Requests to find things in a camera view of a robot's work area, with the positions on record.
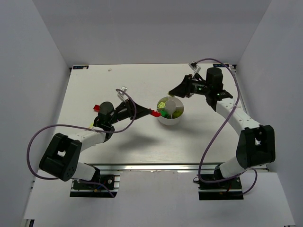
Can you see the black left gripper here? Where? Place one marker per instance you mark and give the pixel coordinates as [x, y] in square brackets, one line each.
[129, 108]

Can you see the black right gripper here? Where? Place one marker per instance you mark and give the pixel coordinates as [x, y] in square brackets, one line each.
[187, 85]

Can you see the red curved lego with green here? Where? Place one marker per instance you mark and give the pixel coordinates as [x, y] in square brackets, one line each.
[155, 113]

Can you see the pale green curved lego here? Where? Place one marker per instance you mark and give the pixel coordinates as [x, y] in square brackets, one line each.
[161, 105]

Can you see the dark green lego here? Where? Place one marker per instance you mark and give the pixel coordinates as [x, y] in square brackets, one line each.
[164, 114]

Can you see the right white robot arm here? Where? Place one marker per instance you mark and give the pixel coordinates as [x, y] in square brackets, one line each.
[256, 145]

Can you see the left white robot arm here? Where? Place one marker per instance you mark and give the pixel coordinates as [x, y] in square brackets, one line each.
[61, 158]

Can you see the white round divided container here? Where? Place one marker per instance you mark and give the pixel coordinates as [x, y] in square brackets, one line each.
[171, 105]

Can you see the blue label sticker right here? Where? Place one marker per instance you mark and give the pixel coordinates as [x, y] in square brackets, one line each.
[217, 65]

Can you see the blue label sticker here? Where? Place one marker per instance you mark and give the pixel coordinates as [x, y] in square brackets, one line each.
[217, 65]
[80, 67]

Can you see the red rectangular lego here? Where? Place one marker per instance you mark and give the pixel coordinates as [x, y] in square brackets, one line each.
[96, 108]

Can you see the blue label sticker left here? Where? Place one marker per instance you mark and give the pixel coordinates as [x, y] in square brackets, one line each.
[80, 67]

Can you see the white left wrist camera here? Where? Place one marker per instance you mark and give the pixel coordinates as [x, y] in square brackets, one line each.
[121, 93]

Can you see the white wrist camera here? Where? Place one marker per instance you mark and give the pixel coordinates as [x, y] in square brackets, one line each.
[195, 68]
[121, 93]

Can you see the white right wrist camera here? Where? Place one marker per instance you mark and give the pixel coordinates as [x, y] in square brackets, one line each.
[195, 68]

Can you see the aluminium table front rail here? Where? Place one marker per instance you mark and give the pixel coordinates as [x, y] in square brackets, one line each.
[148, 167]

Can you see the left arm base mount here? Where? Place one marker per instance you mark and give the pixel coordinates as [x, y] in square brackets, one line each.
[105, 186]

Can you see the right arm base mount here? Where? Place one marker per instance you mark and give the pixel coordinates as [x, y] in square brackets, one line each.
[228, 190]

